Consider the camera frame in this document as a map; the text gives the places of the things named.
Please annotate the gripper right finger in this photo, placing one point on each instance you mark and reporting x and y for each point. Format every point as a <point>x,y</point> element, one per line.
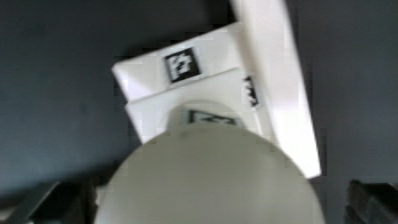
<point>372,207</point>

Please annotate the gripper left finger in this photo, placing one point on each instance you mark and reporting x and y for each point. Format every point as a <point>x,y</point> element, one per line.
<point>59,204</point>

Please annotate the white lamp bulb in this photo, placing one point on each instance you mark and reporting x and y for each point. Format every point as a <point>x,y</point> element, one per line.
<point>209,176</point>

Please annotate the white lamp base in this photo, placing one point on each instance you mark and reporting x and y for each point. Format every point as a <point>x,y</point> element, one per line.
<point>228,75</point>

